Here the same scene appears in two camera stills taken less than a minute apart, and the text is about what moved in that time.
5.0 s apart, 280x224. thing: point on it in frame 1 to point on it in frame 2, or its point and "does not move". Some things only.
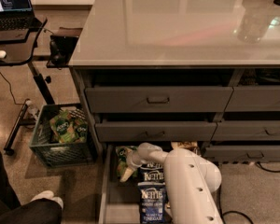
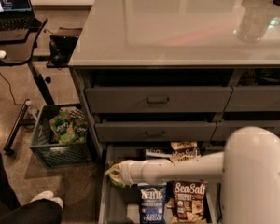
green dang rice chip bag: [120, 152] to [115, 175]
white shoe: [49, 194] does not move
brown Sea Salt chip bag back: [189, 145] does not move
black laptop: [11, 8] does not move
